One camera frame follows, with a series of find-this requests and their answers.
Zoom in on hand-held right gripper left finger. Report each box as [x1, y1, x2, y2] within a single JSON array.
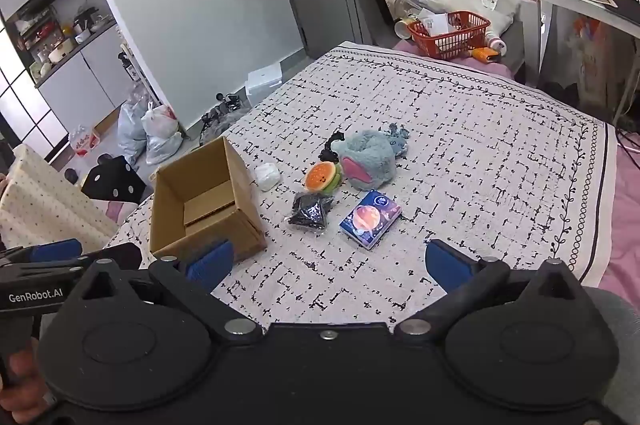
[[80, 240, 262, 341]]

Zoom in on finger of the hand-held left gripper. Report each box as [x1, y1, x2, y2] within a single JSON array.
[[65, 242, 143, 276], [0, 239, 83, 267]]

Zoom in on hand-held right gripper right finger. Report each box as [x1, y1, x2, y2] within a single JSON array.
[[395, 239, 583, 341]]

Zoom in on brown cardboard box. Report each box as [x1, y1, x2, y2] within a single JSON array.
[[149, 136, 268, 262]]

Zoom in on burger plush toy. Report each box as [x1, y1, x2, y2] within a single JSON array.
[[306, 161, 343, 196]]

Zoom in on blue plush elephant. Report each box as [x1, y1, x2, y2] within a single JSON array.
[[331, 127, 412, 192]]

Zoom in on person's left hand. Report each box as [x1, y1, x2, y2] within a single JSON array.
[[0, 337, 51, 425]]

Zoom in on cream dotted cloth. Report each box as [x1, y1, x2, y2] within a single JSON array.
[[0, 144, 118, 251]]

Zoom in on black dice stool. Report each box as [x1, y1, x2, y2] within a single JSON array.
[[80, 155, 148, 206]]

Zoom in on blue planet print box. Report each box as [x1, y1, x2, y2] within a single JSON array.
[[339, 190, 403, 251]]

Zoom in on small white packet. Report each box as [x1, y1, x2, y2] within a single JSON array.
[[254, 162, 281, 192]]

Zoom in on black item in clear bag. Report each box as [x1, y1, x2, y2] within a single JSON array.
[[284, 191, 335, 233]]

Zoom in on red white package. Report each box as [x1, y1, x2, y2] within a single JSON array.
[[70, 125, 101, 156]]

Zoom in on white plastic bag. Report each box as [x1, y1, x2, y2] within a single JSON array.
[[141, 102, 183, 166]]

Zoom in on grey plastic bag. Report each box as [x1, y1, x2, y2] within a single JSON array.
[[117, 85, 151, 166]]

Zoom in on white black printed blanket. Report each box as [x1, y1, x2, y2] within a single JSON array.
[[107, 41, 618, 326]]

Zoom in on black plush toy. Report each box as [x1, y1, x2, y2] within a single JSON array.
[[319, 131, 347, 163]]

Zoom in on white kitchen cabinet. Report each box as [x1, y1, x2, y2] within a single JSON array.
[[0, 0, 131, 106]]

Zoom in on white flat box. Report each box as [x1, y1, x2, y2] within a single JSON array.
[[245, 62, 283, 106]]

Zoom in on red plastic basket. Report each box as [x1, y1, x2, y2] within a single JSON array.
[[406, 11, 492, 60]]

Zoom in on white pink bottle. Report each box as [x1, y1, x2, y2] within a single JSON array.
[[482, 27, 508, 56]]

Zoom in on paper cup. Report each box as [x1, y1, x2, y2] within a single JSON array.
[[394, 17, 418, 40]]

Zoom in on white printed bag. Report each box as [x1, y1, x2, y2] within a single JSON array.
[[570, 15, 621, 106]]

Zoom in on clear bottle white cap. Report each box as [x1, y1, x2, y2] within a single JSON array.
[[385, 0, 451, 20]]

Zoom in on white desk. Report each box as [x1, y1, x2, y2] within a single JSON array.
[[519, 0, 640, 126]]

